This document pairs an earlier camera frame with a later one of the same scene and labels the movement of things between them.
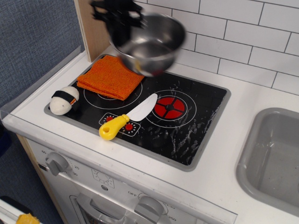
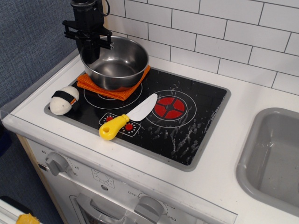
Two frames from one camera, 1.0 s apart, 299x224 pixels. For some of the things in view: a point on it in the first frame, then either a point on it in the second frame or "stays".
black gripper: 115,14 → 88,24
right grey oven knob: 149,209 stays
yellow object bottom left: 27,219 stays
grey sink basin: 268,169 stays
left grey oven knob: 56,163 stays
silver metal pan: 152,49 → 119,69
